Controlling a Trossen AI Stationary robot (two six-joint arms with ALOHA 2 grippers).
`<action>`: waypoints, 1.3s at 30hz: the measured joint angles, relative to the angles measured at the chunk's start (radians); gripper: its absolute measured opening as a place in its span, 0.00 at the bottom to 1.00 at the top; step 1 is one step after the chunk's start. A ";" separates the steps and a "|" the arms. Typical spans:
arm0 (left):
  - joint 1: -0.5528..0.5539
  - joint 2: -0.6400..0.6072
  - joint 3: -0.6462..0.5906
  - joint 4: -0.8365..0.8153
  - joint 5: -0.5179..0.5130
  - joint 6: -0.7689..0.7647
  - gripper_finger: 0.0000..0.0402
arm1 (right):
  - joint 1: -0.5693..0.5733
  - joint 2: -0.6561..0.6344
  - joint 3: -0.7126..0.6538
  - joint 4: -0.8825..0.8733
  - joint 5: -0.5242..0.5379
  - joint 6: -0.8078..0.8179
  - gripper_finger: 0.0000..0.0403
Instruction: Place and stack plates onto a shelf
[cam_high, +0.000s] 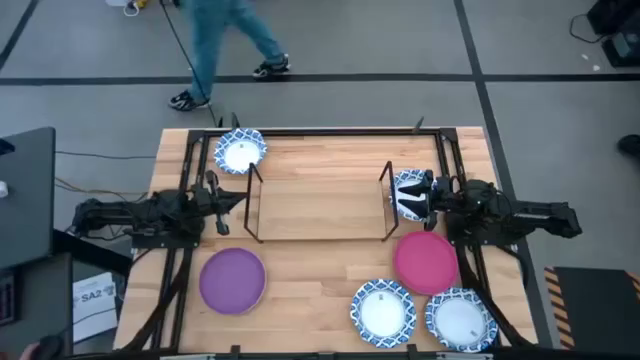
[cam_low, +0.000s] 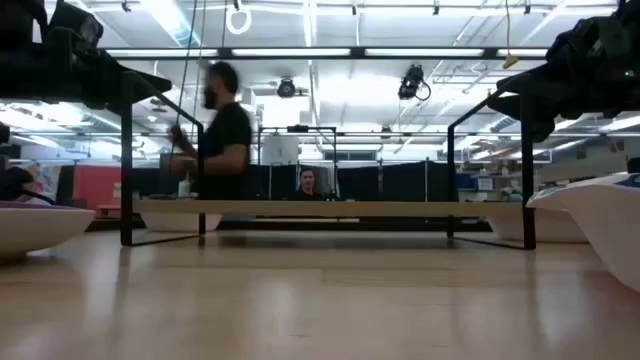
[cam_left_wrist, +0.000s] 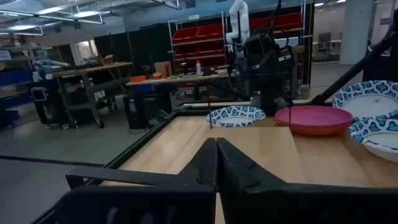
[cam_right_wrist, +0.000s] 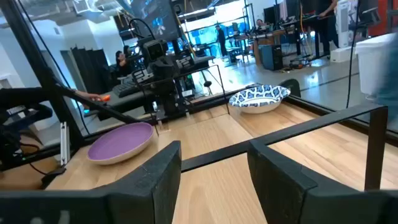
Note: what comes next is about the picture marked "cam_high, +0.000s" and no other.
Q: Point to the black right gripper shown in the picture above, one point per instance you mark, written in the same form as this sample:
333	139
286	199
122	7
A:
444	195

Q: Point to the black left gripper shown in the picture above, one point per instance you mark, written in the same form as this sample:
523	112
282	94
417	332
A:
204	200

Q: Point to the blue patterned paper plate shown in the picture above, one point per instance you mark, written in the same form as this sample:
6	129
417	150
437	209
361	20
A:
460	322
240	155
406	175
382	315

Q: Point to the pink plastic plate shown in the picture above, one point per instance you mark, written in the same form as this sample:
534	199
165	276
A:
425	262

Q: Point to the purple plate with beige underside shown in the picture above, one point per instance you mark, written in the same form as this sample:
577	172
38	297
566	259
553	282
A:
232	281

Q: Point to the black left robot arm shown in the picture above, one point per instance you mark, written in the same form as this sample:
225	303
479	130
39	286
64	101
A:
130	215

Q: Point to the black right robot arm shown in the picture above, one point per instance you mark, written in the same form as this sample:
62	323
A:
540	215

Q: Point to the silver aluminium extrusion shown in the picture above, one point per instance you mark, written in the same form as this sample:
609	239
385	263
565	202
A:
465	356
187	357

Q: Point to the white SA2 printed box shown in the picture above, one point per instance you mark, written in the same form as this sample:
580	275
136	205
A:
95	312

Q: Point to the person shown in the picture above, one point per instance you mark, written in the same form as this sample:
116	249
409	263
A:
215	30

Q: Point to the dark grey desk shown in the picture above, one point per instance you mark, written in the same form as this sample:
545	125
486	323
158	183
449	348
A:
40	300
27	200

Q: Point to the black platform with hazard stripes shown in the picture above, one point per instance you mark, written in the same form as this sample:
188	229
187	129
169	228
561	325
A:
595	310

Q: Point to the black shoe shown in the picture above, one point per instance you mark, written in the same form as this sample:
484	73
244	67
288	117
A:
630	146

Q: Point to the black computer mouse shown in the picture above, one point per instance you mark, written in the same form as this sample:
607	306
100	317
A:
50	347

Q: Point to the small black device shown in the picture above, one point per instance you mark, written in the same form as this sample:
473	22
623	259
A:
6	147

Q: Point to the white power strip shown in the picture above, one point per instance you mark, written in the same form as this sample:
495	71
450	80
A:
116	2

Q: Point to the black computer keyboard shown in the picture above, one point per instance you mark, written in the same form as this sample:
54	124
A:
7	300

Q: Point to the person's hand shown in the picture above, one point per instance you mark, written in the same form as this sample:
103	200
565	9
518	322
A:
29	352

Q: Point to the black box with grey panel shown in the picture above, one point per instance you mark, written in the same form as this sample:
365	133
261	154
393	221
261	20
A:
624	47

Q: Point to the black equipment case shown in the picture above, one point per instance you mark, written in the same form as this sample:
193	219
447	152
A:
617	15

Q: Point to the black metal table frame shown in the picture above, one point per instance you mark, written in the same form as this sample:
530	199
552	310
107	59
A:
320	132

